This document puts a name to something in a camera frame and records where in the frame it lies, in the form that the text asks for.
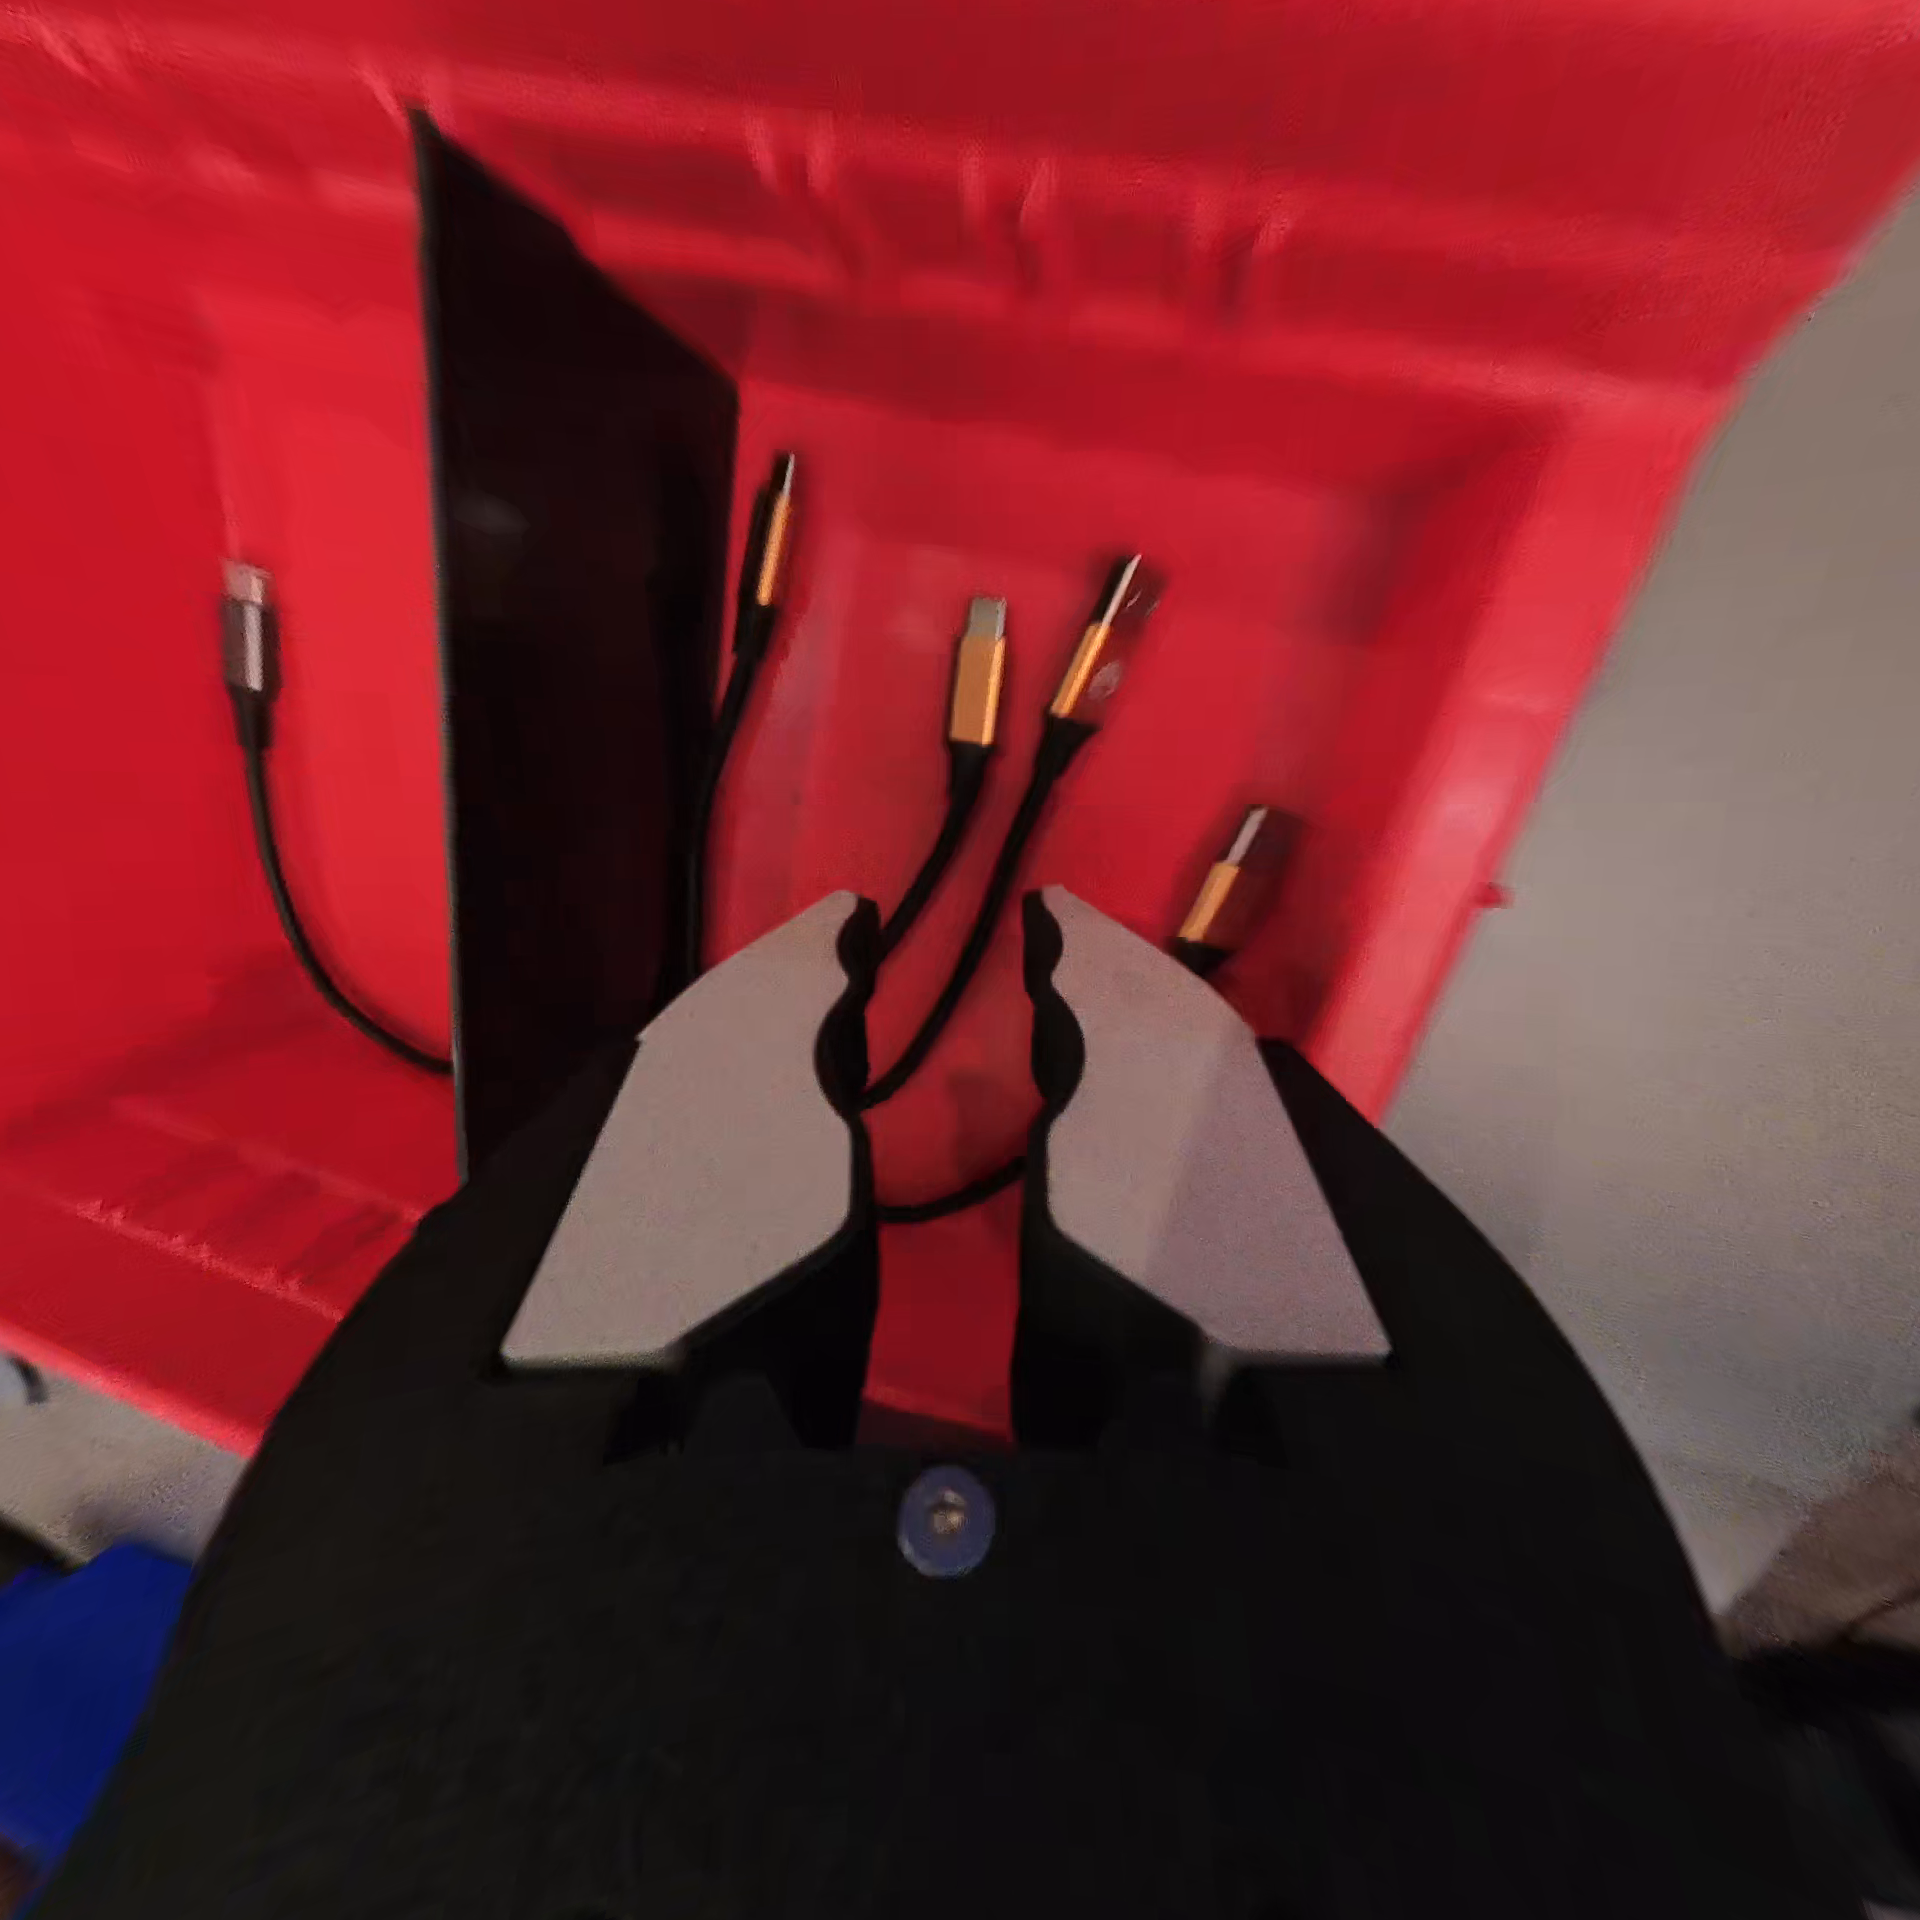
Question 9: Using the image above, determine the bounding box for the grey USB hub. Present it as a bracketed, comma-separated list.
[217, 561, 456, 1079]

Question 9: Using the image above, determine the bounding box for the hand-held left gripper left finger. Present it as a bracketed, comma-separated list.
[498, 891, 883, 1376]

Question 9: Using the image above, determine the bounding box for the grey desk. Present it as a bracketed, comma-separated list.
[0, 196, 1920, 1661]

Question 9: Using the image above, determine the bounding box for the black bin divider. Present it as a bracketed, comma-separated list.
[409, 109, 741, 1195]

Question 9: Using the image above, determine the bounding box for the red storage bin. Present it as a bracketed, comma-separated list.
[0, 0, 1920, 1458]

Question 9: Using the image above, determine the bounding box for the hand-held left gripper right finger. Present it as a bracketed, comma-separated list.
[1023, 884, 1390, 1370]

